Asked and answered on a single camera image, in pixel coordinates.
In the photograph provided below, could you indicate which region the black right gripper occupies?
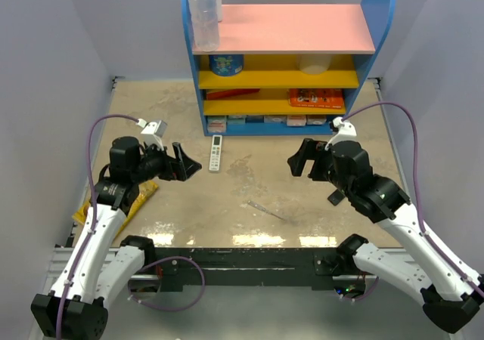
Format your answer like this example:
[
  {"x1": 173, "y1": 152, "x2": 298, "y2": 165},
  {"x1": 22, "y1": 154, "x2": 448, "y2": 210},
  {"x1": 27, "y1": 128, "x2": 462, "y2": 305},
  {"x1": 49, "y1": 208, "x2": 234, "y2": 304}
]
[{"x1": 287, "y1": 138, "x2": 353, "y2": 196}]

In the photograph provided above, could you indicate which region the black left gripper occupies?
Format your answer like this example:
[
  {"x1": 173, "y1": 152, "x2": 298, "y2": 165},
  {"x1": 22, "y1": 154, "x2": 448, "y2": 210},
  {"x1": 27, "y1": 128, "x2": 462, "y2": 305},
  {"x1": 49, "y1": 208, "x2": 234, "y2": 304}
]
[{"x1": 132, "y1": 140, "x2": 200, "y2": 184}]

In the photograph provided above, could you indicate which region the white remote control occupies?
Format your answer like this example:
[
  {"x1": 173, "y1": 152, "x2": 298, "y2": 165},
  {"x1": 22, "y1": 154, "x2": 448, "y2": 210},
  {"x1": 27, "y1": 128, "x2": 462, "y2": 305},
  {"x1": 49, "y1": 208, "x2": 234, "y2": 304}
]
[{"x1": 209, "y1": 134, "x2": 222, "y2": 173}]

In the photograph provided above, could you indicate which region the black remote control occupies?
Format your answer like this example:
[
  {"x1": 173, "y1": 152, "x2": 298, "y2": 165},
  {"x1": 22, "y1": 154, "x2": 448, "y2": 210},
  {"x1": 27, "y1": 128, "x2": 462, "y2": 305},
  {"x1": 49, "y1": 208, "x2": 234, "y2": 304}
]
[{"x1": 327, "y1": 190, "x2": 346, "y2": 206}]

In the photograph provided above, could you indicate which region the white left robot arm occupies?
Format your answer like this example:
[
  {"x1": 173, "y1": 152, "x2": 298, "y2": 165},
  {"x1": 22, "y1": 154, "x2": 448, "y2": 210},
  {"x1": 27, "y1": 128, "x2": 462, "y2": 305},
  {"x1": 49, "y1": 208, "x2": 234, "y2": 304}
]
[{"x1": 31, "y1": 137, "x2": 202, "y2": 339}]

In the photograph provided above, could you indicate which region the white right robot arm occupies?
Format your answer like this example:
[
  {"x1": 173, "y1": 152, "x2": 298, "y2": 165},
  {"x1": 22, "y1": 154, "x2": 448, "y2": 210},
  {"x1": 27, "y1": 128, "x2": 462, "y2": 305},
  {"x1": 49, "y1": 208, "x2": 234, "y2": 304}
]
[{"x1": 287, "y1": 139, "x2": 483, "y2": 334}]

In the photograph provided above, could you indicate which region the red tissue pack right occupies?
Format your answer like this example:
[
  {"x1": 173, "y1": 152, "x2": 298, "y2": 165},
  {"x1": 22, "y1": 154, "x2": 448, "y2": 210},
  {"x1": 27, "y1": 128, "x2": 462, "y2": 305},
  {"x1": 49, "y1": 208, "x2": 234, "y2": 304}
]
[{"x1": 286, "y1": 115, "x2": 307, "y2": 127}]

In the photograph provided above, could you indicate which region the white tissue pack right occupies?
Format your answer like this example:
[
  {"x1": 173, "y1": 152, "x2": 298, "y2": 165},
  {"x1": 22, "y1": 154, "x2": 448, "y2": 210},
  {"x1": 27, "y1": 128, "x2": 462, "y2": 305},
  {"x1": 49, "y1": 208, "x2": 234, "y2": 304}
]
[{"x1": 306, "y1": 115, "x2": 327, "y2": 125}]

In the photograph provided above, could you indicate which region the yellow chips bag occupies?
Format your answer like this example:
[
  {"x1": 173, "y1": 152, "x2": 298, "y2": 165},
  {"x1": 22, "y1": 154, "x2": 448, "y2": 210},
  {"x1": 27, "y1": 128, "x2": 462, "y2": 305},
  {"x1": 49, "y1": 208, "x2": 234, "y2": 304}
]
[{"x1": 71, "y1": 179, "x2": 160, "y2": 236}]

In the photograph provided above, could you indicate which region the red white tissue pack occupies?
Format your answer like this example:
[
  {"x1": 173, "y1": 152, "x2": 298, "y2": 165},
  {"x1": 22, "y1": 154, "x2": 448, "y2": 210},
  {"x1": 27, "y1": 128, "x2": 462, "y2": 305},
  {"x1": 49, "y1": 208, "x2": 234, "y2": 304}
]
[{"x1": 206, "y1": 116, "x2": 227, "y2": 134}]

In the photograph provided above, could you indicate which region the orange box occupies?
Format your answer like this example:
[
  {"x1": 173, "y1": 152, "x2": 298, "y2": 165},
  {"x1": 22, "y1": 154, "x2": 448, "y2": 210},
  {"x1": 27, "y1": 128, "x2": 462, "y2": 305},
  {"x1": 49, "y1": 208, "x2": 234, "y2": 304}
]
[{"x1": 288, "y1": 88, "x2": 345, "y2": 110}]

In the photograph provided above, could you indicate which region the green tissue pack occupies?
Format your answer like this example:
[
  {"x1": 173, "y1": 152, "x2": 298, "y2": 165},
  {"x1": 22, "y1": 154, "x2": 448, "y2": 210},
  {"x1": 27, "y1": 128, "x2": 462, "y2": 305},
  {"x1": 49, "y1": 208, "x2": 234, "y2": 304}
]
[{"x1": 227, "y1": 115, "x2": 246, "y2": 125}]

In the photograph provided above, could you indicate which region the blue tissue pack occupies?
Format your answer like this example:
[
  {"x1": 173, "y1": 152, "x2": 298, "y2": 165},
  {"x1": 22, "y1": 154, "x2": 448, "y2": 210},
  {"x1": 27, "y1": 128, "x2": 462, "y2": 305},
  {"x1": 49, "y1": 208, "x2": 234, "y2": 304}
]
[{"x1": 246, "y1": 115, "x2": 264, "y2": 123}]

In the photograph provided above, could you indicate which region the red flat book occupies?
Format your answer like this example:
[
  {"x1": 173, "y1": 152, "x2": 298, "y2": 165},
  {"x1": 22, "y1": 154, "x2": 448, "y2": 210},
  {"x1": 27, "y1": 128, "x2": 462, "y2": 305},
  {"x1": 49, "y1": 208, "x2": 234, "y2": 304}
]
[{"x1": 206, "y1": 88, "x2": 260, "y2": 100}]

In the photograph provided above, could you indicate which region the blue shelf unit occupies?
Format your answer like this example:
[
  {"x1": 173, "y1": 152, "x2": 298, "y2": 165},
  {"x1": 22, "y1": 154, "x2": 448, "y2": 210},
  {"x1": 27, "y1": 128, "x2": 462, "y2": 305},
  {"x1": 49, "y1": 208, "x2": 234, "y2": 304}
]
[{"x1": 181, "y1": 0, "x2": 396, "y2": 135}]

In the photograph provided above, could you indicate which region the blue cartoon can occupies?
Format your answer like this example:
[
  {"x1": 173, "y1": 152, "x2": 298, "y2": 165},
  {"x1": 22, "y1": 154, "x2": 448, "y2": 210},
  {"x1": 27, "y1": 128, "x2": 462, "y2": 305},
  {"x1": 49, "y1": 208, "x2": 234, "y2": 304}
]
[{"x1": 209, "y1": 54, "x2": 244, "y2": 77}]

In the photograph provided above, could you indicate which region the clear plastic bottle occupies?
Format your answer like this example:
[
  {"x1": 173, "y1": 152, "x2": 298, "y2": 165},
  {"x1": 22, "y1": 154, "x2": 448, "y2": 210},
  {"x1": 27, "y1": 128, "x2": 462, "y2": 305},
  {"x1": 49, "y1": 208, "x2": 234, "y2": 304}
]
[{"x1": 188, "y1": 0, "x2": 219, "y2": 52}]

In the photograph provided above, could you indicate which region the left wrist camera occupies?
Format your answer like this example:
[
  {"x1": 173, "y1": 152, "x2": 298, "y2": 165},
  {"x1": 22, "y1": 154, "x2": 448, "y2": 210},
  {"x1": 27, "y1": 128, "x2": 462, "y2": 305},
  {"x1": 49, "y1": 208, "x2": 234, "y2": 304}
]
[{"x1": 141, "y1": 120, "x2": 167, "y2": 150}]

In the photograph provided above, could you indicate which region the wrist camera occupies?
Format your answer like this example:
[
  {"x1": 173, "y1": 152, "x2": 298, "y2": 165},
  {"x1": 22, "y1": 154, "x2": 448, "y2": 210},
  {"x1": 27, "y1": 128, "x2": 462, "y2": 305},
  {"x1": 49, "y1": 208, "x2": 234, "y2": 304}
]
[
  {"x1": 325, "y1": 117, "x2": 357, "y2": 150},
  {"x1": 141, "y1": 120, "x2": 167, "y2": 150}
]

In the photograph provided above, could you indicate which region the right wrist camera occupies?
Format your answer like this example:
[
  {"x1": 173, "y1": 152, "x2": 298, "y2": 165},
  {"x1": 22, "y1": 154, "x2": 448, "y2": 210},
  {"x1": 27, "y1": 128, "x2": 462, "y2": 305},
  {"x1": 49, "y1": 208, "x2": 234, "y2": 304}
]
[{"x1": 325, "y1": 117, "x2": 357, "y2": 150}]

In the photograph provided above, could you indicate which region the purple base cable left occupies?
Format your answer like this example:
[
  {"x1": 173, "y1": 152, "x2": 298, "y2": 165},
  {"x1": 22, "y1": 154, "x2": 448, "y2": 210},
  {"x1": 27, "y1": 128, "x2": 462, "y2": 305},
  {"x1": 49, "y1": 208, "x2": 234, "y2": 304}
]
[{"x1": 127, "y1": 255, "x2": 206, "y2": 312}]

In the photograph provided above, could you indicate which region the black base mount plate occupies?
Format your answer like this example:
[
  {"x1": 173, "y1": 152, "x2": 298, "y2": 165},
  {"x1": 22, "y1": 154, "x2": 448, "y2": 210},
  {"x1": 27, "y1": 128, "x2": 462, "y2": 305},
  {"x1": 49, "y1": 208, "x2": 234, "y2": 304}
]
[{"x1": 137, "y1": 247, "x2": 364, "y2": 292}]

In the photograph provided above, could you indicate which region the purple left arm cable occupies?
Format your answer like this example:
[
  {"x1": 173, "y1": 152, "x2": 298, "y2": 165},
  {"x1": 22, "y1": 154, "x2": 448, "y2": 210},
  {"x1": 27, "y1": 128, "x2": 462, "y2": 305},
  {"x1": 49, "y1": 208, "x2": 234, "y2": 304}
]
[{"x1": 54, "y1": 113, "x2": 141, "y2": 340}]

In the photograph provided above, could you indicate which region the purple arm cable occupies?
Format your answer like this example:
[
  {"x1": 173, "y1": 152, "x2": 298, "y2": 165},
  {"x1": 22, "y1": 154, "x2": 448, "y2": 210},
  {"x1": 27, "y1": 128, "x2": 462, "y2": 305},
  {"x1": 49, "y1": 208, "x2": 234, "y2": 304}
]
[
  {"x1": 54, "y1": 113, "x2": 141, "y2": 340},
  {"x1": 342, "y1": 101, "x2": 484, "y2": 299}
]

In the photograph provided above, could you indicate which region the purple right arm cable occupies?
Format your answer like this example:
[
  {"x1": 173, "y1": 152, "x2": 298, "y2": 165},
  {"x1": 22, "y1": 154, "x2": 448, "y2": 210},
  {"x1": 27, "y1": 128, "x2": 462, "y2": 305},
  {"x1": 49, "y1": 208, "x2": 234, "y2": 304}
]
[{"x1": 342, "y1": 101, "x2": 484, "y2": 299}]

